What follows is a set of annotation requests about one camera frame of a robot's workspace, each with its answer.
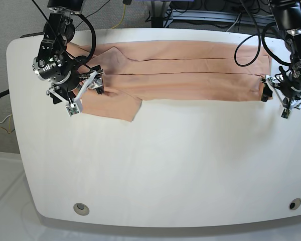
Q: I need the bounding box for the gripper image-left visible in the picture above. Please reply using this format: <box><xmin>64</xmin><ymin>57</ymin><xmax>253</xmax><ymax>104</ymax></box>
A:
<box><xmin>50</xmin><ymin>74</ymin><xmax>104</xmax><ymax>104</ymax></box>

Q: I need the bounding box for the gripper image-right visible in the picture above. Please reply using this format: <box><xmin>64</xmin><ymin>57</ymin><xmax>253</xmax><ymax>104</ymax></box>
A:
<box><xmin>261</xmin><ymin>75</ymin><xmax>301</xmax><ymax>102</ymax></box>

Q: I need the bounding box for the peach orange T-shirt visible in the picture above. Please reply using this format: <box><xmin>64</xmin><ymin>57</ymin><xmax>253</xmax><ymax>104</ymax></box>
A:
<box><xmin>79</xmin><ymin>41</ymin><xmax>271</xmax><ymax>122</ymax></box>

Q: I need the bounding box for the left table grommet hole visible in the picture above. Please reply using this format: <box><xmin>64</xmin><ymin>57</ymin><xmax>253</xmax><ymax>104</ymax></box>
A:
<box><xmin>73</xmin><ymin>203</ymin><xmax>89</xmax><ymax>216</ymax></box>

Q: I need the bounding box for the table grommet hole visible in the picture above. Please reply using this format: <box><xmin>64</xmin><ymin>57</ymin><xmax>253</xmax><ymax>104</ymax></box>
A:
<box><xmin>289</xmin><ymin>198</ymin><xmax>301</xmax><ymax>210</ymax></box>
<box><xmin>73</xmin><ymin>203</ymin><xmax>89</xmax><ymax>216</ymax></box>

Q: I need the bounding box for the right table grommet hole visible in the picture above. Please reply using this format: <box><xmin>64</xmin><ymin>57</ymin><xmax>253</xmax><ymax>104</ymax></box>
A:
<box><xmin>289</xmin><ymin>198</ymin><xmax>301</xmax><ymax>210</ymax></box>

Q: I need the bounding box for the black floor cable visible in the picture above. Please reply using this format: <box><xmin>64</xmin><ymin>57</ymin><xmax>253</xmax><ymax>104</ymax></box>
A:
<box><xmin>74</xmin><ymin>0</ymin><xmax>113</xmax><ymax>32</ymax></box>

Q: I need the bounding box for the yellow floor cable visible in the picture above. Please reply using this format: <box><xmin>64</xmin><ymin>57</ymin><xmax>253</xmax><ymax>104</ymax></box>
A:
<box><xmin>112</xmin><ymin>2</ymin><xmax>126</xmax><ymax>30</ymax></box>

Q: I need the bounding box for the aluminium frame rail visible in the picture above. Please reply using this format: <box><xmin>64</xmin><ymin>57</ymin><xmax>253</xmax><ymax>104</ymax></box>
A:
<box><xmin>165</xmin><ymin>9</ymin><xmax>276</xmax><ymax>28</ymax></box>

